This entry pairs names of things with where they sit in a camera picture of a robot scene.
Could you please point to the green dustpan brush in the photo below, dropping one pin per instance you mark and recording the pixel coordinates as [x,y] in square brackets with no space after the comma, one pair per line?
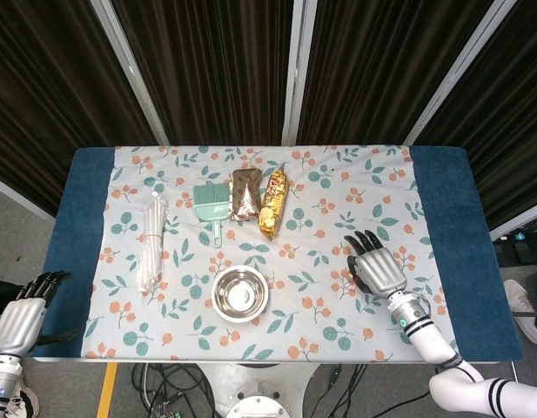
[211,204]

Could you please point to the golden foil snack packet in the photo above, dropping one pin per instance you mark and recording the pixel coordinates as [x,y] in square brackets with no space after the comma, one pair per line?
[272,204]

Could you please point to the brown foil snack packet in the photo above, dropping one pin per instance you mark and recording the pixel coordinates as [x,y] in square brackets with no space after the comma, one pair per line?
[245,196]

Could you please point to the floral print tablecloth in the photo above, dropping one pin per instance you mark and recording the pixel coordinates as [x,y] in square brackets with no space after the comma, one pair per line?
[320,244]

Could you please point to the white black sneaker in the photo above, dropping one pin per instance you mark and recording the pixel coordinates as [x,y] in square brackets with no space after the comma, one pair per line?
[24,402]

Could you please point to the stainless steel bowl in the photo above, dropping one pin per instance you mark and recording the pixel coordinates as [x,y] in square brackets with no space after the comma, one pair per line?
[240,295]

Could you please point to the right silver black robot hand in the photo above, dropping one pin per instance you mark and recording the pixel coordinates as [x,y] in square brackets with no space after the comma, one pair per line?
[381,272]

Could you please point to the blue table cover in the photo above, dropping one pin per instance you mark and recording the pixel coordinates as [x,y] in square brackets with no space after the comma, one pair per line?
[442,196]

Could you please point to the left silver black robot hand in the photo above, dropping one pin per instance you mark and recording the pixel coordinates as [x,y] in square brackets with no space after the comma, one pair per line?
[18,324]

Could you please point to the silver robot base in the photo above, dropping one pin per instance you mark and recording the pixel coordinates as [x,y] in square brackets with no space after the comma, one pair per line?
[257,392]

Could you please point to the black equipment with lights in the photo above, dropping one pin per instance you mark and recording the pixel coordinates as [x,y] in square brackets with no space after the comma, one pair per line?
[527,248]

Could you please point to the aluminium frame post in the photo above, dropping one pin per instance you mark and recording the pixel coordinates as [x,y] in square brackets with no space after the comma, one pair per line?
[518,226]
[459,72]
[20,196]
[129,72]
[297,72]

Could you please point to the dark pleated curtain panel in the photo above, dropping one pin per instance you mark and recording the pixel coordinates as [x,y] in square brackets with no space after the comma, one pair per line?
[372,69]
[507,130]
[46,96]
[207,69]

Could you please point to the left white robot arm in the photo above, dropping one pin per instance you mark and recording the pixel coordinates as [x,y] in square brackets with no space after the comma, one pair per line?
[2,381]

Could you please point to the plain white sneaker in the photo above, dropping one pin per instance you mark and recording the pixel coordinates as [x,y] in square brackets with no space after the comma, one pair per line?
[522,309]

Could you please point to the bundle of white straws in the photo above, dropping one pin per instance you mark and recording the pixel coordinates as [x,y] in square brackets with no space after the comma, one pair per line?
[151,244]

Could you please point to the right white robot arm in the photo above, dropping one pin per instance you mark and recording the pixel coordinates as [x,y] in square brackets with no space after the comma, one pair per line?
[429,344]

